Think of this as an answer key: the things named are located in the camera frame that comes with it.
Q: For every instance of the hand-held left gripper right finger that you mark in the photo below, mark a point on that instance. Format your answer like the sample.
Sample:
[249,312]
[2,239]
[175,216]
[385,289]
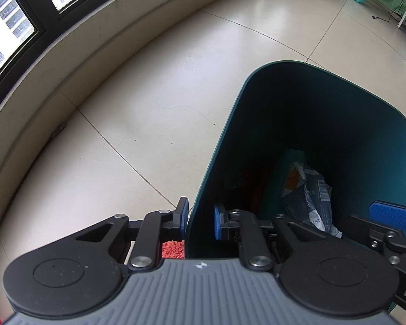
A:
[218,221]

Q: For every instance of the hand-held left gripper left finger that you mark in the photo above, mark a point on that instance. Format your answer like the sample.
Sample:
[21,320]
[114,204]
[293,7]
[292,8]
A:
[182,218]

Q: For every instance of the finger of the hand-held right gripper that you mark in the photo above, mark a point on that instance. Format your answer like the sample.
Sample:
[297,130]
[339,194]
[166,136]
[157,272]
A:
[368,233]
[392,215]

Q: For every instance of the foil snack wrapper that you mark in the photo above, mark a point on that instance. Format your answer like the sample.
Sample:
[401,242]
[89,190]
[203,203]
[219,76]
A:
[308,196]

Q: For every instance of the dark teal trash bin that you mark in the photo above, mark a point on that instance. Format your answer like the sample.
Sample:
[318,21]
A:
[308,108]

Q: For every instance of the coral shaggy mat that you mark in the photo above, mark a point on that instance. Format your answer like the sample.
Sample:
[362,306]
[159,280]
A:
[172,250]

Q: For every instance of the dark window frame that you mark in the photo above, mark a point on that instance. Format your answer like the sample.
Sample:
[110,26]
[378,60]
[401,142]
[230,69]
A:
[30,10]

